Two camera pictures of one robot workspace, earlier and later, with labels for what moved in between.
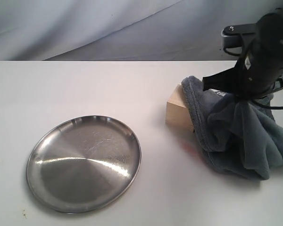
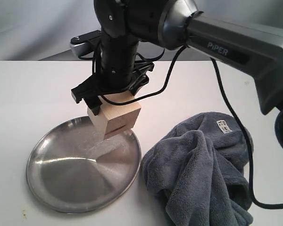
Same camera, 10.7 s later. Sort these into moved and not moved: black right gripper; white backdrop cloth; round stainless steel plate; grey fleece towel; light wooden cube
Moved: grey fleece towel; light wooden cube; black right gripper
Not moved: round stainless steel plate; white backdrop cloth
